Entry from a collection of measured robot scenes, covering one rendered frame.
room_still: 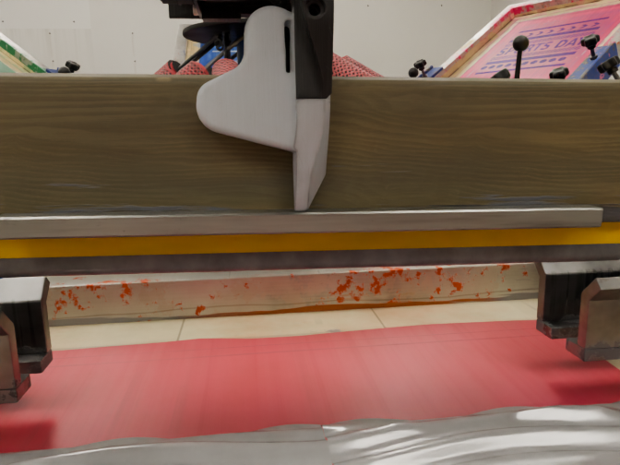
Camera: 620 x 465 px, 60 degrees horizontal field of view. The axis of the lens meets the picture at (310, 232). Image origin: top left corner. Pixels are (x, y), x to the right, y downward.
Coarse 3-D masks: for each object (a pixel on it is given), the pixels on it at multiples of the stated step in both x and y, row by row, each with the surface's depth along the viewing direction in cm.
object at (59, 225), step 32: (0, 224) 24; (32, 224) 24; (64, 224) 25; (96, 224) 25; (128, 224) 25; (160, 224) 25; (192, 224) 25; (224, 224) 25; (256, 224) 26; (288, 224) 26; (320, 224) 26; (352, 224) 26; (384, 224) 26; (416, 224) 26; (448, 224) 27; (480, 224) 27; (512, 224) 27; (544, 224) 27; (576, 224) 27
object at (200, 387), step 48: (48, 384) 35; (96, 384) 35; (144, 384) 35; (192, 384) 35; (240, 384) 34; (288, 384) 34; (0, 432) 29; (48, 432) 29; (96, 432) 29; (144, 432) 29; (192, 432) 29; (240, 432) 29
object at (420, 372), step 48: (336, 336) 42; (384, 336) 42; (432, 336) 42; (480, 336) 42; (528, 336) 41; (336, 384) 34; (384, 384) 34; (432, 384) 34; (480, 384) 34; (528, 384) 34; (576, 384) 34
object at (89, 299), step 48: (96, 288) 45; (144, 288) 46; (192, 288) 46; (240, 288) 47; (288, 288) 47; (336, 288) 48; (384, 288) 48; (432, 288) 49; (480, 288) 49; (528, 288) 50
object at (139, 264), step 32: (64, 256) 27; (96, 256) 27; (128, 256) 27; (160, 256) 28; (192, 256) 28; (224, 256) 28; (256, 256) 28; (288, 256) 28; (320, 256) 29; (352, 256) 29; (384, 256) 29; (416, 256) 29; (448, 256) 29; (480, 256) 30; (512, 256) 30; (544, 256) 30; (576, 256) 30; (608, 256) 30
